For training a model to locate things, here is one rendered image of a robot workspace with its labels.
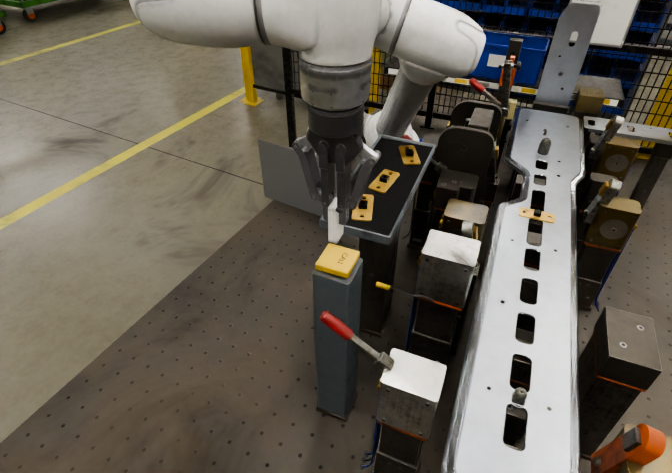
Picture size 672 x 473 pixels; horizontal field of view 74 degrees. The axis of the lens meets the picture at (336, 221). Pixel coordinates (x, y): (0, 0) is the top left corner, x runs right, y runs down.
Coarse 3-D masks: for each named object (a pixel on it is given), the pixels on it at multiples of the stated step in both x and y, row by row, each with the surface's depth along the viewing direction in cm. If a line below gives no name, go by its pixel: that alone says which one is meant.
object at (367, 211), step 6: (366, 198) 89; (372, 198) 89; (360, 204) 86; (366, 204) 86; (372, 204) 87; (354, 210) 86; (360, 210) 86; (366, 210) 86; (372, 210) 86; (354, 216) 84; (366, 216) 84
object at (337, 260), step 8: (328, 248) 77; (336, 248) 77; (344, 248) 77; (320, 256) 76; (328, 256) 76; (336, 256) 76; (344, 256) 76; (352, 256) 76; (320, 264) 74; (328, 264) 74; (336, 264) 74; (344, 264) 74; (352, 264) 74; (328, 272) 74; (336, 272) 73; (344, 272) 73
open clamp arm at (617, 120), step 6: (612, 120) 129; (618, 120) 128; (606, 126) 131; (612, 126) 129; (618, 126) 128; (606, 132) 131; (612, 132) 130; (600, 138) 134; (606, 138) 131; (600, 144) 133; (594, 150) 135; (600, 150) 134; (594, 156) 136
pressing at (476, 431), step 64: (512, 128) 147; (576, 128) 148; (512, 256) 99; (576, 256) 100; (512, 320) 85; (576, 320) 86; (576, 384) 75; (448, 448) 66; (512, 448) 66; (576, 448) 67
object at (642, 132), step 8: (584, 120) 153; (600, 120) 153; (608, 120) 153; (592, 128) 148; (600, 128) 148; (624, 128) 148; (640, 128) 148; (648, 128) 148; (656, 128) 148; (664, 128) 148; (624, 136) 146; (632, 136) 145; (640, 136) 144; (648, 136) 144; (656, 136) 144; (664, 136) 144
